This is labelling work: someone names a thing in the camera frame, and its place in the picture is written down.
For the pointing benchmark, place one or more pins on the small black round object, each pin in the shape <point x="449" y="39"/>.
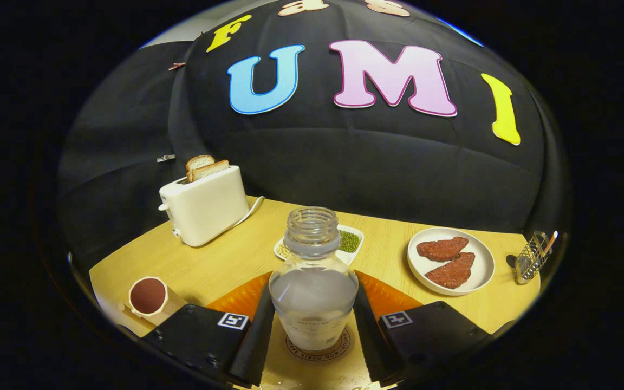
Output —
<point x="511" y="261"/>

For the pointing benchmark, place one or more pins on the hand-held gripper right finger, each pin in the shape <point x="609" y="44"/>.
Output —
<point x="369" y="341"/>

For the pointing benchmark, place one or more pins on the clear juice bottle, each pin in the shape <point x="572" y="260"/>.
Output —
<point x="312" y="298"/>

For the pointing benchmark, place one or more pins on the black backdrop cloth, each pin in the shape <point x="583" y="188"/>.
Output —
<point x="344" y="162"/>

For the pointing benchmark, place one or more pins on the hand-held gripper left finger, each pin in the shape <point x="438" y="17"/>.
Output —
<point x="258" y="346"/>

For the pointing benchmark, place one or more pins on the white round plate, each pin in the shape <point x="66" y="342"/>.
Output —
<point x="482" y="265"/>

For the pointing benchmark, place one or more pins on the wooden table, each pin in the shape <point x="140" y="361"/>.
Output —
<point x="225" y="260"/>

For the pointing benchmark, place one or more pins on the light slender stick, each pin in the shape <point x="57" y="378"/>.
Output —
<point x="551" y="241"/>

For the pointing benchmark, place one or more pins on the white toaster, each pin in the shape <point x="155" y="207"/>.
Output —
<point x="209" y="208"/>

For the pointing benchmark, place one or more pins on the round cork coaster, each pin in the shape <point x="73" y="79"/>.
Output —
<point x="345" y="345"/>

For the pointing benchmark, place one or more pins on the white divided dish with grains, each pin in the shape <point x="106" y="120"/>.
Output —
<point x="351" y="241"/>

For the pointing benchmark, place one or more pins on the red meat piece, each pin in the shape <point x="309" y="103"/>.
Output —
<point x="453" y="272"/>
<point x="442" y="249"/>

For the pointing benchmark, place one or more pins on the silver clip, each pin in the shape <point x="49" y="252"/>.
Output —
<point x="166" y="158"/>

